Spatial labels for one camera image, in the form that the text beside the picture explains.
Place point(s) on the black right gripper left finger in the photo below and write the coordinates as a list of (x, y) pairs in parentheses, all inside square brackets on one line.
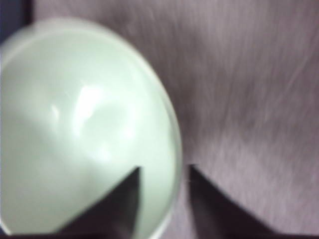
[(114, 216)]

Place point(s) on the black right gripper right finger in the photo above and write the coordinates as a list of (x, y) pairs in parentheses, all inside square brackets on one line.
[(219, 217)]

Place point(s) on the light green bowl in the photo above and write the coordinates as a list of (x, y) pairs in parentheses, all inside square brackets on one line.
[(81, 110)]

